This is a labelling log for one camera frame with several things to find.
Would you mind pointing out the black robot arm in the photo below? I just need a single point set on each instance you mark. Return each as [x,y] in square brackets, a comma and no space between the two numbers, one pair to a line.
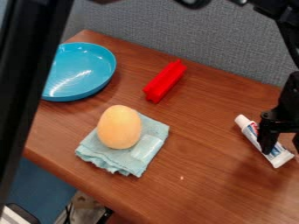
[31,33]

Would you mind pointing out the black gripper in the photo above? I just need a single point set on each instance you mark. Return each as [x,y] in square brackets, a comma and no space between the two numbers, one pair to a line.
[282,118]

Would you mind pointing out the white toothpaste tube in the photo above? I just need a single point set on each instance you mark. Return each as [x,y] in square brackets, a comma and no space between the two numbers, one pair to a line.
[279,155]

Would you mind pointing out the orange egg-shaped sponge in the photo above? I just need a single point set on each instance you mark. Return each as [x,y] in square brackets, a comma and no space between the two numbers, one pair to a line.
[119,127]

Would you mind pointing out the blue plate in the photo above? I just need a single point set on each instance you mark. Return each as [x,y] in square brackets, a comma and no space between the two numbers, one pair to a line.
[82,70]

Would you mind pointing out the light blue folded cloth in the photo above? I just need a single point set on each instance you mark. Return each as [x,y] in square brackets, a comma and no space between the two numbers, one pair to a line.
[128,161]

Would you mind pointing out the dark object at corner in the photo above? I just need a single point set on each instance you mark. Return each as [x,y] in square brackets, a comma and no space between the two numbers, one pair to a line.
[16,215]

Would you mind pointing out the red plastic block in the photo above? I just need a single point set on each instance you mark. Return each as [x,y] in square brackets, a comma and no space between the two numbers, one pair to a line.
[163,81]

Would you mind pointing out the table leg frame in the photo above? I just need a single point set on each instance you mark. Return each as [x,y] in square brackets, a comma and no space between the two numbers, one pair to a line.
[84,211]

